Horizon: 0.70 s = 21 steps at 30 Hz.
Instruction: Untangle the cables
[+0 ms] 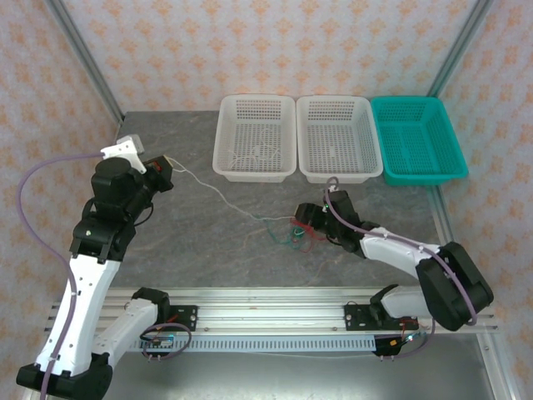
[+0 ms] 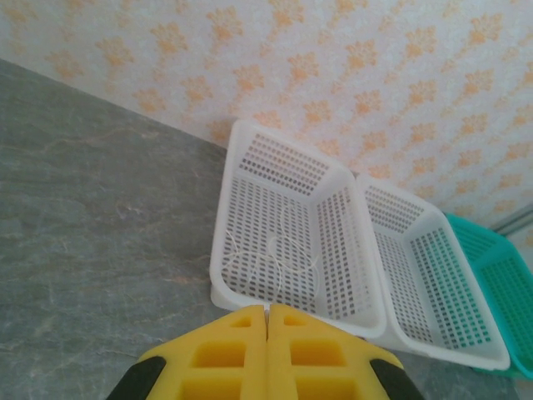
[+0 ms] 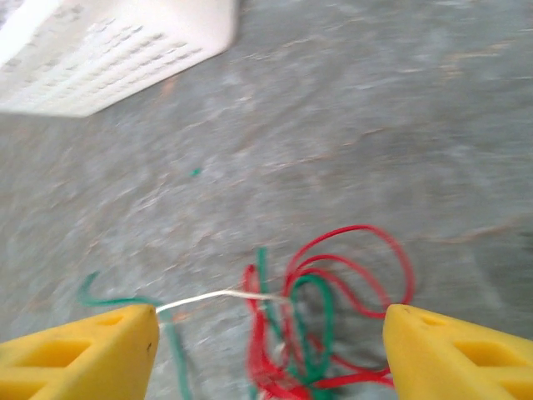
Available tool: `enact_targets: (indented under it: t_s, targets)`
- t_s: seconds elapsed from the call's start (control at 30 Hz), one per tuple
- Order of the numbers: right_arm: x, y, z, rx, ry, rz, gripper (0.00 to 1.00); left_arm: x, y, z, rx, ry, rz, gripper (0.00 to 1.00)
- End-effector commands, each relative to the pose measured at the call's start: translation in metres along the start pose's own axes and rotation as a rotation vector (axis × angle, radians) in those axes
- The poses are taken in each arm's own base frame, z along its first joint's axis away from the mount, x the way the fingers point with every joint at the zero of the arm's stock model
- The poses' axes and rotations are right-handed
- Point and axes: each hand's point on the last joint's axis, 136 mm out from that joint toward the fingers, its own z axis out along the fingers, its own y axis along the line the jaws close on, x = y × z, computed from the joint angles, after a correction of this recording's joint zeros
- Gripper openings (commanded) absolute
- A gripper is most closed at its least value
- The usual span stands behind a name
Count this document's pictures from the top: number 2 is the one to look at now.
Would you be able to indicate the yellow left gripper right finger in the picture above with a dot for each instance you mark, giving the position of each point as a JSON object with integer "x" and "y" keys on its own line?
{"x": 316, "y": 337}

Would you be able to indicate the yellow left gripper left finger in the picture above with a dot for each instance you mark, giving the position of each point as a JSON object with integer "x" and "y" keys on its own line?
{"x": 225, "y": 333}

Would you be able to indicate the white perforated plastic basket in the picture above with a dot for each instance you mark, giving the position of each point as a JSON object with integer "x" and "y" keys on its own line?
{"x": 291, "y": 233}
{"x": 416, "y": 291}

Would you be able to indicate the teal perforated plastic basket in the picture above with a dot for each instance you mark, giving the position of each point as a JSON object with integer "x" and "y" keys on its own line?
{"x": 508, "y": 291}

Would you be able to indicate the aluminium frame post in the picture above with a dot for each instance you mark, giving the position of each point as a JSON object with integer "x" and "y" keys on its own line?
{"x": 516, "y": 218}

